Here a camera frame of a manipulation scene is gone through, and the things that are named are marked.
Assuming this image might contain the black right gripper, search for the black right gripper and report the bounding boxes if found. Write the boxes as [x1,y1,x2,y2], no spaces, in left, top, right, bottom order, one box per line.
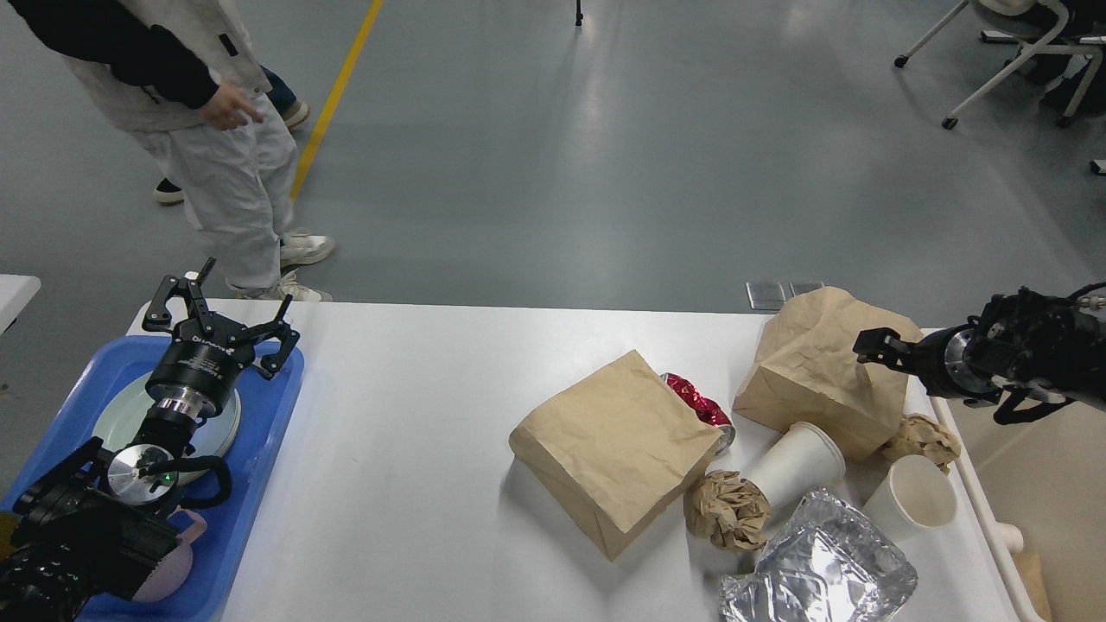
[853,324,982,400]

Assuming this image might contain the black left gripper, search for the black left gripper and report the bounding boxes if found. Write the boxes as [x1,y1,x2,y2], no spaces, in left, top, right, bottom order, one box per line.
[143,257,302,417]

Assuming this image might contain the small brown paper bag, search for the small brown paper bag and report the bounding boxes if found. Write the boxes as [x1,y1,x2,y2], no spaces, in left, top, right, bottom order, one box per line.
[732,287,924,462]

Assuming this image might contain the green plate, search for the green plate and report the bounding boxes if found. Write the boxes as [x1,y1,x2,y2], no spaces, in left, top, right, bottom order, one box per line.
[92,371,241,471]

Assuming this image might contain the white paper cup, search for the white paper cup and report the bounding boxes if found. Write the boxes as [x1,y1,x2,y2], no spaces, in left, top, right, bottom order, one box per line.
[742,422,847,512]
[860,455,957,543]

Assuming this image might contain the crushed red can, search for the crushed red can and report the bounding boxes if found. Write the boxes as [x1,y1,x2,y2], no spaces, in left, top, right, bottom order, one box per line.
[660,371,735,456]

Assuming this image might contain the pink mug dark inside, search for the pink mug dark inside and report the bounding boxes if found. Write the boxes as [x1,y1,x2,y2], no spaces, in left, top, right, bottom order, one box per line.
[131,507,208,603]

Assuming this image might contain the large brown paper bag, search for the large brown paper bag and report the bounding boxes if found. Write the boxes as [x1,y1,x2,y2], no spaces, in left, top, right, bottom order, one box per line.
[508,350,722,562]

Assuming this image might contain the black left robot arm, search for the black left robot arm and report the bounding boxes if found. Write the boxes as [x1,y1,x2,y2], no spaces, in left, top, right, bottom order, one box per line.
[3,259,300,621]

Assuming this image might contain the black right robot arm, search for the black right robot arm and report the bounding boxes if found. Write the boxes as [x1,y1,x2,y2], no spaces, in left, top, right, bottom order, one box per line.
[853,282,1105,425]

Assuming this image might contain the blue plastic tray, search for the blue plastic tray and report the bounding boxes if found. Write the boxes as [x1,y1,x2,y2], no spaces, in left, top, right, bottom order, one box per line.
[3,336,305,621]

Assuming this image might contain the pink plate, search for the pink plate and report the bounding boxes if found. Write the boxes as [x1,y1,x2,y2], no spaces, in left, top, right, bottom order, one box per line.
[189,390,242,458]

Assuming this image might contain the silver floor socket plates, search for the silver floor socket plates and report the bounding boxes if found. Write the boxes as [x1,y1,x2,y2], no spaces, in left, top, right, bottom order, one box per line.
[744,281,825,312]

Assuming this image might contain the white side table corner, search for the white side table corner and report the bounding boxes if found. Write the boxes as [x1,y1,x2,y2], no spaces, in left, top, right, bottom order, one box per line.
[0,273,42,333]

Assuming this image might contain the beige plastic bin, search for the beige plastic bin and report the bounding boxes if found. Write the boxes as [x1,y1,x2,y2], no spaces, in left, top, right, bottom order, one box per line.
[929,397,1105,621]

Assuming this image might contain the crumpled clear plastic bag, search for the crumpled clear plastic bag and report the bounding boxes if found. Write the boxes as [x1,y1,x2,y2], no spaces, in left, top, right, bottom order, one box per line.
[719,488,918,621]

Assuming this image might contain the crumpled brown paper ball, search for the crumpled brown paper ball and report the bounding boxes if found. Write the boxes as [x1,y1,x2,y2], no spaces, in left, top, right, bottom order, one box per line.
[684,470,772,552]

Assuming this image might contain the person in white clothes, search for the person in white clothes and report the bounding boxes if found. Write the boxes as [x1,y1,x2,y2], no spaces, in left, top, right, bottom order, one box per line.
[12,1,334,302]

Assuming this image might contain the white office chair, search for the white office chair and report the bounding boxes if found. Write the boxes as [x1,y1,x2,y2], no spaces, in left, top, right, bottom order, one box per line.
[893,1,1103,129]

